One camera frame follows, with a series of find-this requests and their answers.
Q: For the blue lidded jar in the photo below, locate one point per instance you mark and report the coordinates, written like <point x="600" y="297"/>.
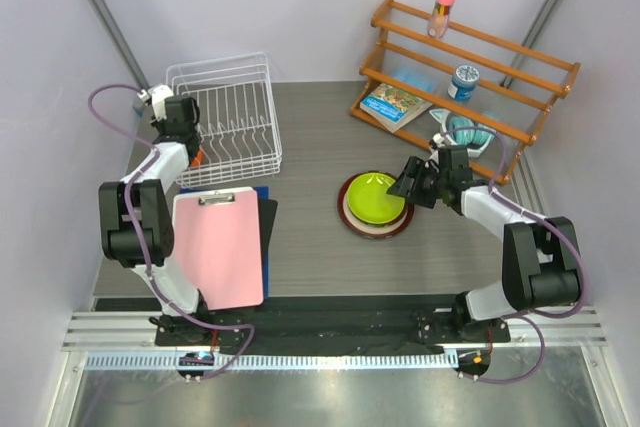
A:
<point x="463" y="82"/>

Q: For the blue paperback book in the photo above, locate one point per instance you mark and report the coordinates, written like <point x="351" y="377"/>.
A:
<point x="393" y="108"/>

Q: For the red floral plate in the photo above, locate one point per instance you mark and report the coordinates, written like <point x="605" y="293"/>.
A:
<point x="375" y="230"/>

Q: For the black folder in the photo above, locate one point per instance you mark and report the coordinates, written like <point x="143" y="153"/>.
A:
<point x="267" y="209"/>

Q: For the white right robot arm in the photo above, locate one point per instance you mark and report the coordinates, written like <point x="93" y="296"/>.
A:
<point x="542" y="271"/>

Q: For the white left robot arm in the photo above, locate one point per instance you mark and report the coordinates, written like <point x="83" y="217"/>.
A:
<point x="135" y="220"/>

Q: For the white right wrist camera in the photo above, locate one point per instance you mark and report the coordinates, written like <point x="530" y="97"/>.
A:
<point x="435" y="143"/>

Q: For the pink capped bottle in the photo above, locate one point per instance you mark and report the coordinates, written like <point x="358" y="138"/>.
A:
<point x="439" y="19"/>

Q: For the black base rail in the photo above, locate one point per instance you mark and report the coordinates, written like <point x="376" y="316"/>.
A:
<point x="322" y="325"/>

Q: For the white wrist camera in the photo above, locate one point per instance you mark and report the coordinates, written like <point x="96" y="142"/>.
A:
<point x="435" y="143"/>
<point x="156" y="97"/>

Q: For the pink clipboard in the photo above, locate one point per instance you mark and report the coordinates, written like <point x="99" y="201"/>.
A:
<point x="222" y="247"/>

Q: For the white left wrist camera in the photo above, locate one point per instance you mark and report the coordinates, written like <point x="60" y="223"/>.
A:
<point x="156" y="97"/>

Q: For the light blue cloth on shelf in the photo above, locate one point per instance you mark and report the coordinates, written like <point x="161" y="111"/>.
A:
<point x="415" y="79"/>

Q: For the orange wooden shelf rack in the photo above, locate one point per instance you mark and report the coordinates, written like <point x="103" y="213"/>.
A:
<point x="479" y="90"/>

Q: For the green plate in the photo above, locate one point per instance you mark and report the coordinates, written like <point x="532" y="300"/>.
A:
<point x="367" y="198"/>

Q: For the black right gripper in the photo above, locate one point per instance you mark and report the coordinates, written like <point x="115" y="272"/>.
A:
<point x="415" y="169"/>

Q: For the white wire dish rack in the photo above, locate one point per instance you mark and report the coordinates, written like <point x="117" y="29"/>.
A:
<point x="238" y="125"/>

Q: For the orange plate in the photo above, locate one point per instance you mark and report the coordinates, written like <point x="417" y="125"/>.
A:
<point x="198" y="159"/>

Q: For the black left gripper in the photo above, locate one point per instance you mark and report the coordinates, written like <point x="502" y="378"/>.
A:
<point x="159" y="126"/>

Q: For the teal cat-ear headphones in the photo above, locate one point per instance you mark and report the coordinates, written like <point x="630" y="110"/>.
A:
<point x="460" y="130"/>

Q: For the large cream red-rimmed plate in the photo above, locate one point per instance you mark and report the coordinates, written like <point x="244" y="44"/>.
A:
<point x="341" y="205"/>

